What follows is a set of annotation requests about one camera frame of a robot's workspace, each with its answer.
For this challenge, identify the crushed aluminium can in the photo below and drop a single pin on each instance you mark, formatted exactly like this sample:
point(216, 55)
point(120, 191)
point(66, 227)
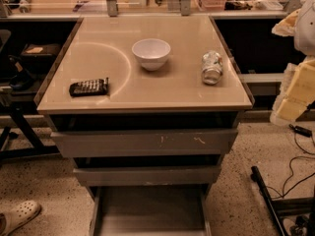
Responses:
point(212, 69)

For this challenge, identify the grey top drawer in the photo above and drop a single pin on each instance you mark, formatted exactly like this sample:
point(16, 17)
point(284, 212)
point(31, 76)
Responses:
point(144, 142)

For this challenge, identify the white ceramic bowl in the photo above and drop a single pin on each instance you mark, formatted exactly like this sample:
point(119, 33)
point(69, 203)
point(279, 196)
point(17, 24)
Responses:
point(151, 53)

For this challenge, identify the grey drawer cabinet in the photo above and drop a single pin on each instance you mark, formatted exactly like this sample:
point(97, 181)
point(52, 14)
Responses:
point(174, 97)

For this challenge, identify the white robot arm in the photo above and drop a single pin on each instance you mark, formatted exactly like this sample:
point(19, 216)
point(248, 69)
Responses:
point(304, 41)

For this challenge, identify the open grey bottom drawer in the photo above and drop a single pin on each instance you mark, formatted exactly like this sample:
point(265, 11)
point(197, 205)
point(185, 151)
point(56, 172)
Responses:
point(150, 211)

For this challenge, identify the black case on shelf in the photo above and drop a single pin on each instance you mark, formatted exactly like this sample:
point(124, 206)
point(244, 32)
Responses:
point(40, 52)

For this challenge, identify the white clog shoe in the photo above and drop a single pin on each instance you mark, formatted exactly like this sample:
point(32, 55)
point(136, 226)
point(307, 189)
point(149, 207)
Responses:
point(18, 216)

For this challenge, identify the grey middle drawer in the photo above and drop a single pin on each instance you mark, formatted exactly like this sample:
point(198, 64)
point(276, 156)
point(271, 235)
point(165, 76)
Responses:
point(147, 176)

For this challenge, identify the black table frame leg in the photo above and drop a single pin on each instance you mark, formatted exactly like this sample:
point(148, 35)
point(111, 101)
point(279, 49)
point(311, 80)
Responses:
point(37, 147)

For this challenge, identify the black power adapter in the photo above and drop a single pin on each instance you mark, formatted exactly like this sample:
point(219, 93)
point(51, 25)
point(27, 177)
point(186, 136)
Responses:
point(301, 131)

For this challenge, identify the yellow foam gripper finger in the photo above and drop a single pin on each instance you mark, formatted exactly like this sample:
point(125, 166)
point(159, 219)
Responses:
point(298, 93)
point(287, 25)

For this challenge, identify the black metal stand leg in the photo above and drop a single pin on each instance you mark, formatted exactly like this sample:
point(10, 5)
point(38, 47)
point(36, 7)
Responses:
point(292, 217)

